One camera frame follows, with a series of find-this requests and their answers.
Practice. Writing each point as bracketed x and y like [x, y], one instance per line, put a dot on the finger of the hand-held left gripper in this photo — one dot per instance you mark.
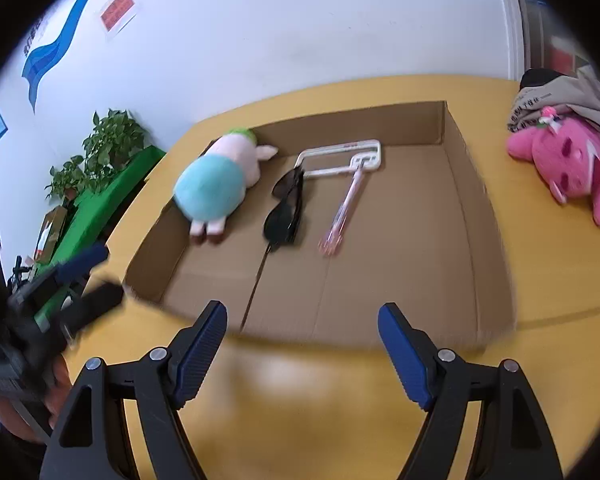
[100, 300]
[85, 260]

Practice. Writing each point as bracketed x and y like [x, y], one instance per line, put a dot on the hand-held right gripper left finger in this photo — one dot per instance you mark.
[202, 355]

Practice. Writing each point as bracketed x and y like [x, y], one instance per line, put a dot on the glass door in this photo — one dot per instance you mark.
[555, 35]

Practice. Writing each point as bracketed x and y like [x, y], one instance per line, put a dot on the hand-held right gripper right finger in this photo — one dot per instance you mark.
[405, 355]

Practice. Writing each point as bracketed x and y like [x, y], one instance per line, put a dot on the blue ribbon wall decal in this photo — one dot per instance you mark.
[45, 55]

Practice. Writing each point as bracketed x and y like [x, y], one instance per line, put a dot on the pink plush toy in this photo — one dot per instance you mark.
[570, 155]

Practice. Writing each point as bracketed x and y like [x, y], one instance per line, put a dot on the large potted green plant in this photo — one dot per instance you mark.
[115, 140]

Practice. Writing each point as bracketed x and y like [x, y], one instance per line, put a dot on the black sunglasses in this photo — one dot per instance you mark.
[280, 222]

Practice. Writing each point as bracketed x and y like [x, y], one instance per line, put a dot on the brown cardboard box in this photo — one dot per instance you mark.
[380, 240]

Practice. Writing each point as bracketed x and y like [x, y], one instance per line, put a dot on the person's left hand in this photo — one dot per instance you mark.
[60, 390]

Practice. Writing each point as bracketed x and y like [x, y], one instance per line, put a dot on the red wall sign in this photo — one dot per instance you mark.
[119, 12]

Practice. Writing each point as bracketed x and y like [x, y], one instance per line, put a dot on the green table cloth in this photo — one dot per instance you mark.
[125, 180]

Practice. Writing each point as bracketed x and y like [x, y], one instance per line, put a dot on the grey printed cloth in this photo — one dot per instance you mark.
[545, 95]

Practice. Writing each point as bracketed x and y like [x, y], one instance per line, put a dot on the blue and white plush toy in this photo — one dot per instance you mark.
[210, 185]

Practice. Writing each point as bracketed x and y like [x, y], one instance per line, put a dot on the small open cardboard carton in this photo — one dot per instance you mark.
[50, 230]

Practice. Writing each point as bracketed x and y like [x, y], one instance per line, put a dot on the small potted green plant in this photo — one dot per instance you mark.
[67, 180]

